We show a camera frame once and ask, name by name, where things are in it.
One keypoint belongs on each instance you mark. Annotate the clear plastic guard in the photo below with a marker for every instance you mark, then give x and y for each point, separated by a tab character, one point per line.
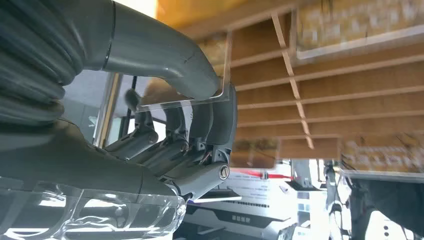
99	215

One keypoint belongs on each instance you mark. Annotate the large clear acrylic sign holder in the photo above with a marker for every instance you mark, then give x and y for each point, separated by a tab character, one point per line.
351	26

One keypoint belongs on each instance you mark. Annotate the white machine with black trim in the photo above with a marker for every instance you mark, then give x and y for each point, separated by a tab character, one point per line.
251	205

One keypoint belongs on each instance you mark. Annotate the black and white equipment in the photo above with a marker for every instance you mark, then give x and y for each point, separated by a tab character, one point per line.
387	205

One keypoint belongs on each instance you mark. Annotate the wooden slotted shelf rack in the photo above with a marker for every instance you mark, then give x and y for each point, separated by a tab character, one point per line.
348	99

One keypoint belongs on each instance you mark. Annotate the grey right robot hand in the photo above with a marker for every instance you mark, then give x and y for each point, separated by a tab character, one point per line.
145	49

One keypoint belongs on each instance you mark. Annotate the silver metal pole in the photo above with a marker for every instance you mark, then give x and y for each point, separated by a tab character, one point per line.
107	109

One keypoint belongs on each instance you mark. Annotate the ribbed grey right arm sleeve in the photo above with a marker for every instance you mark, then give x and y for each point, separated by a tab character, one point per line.
30	63

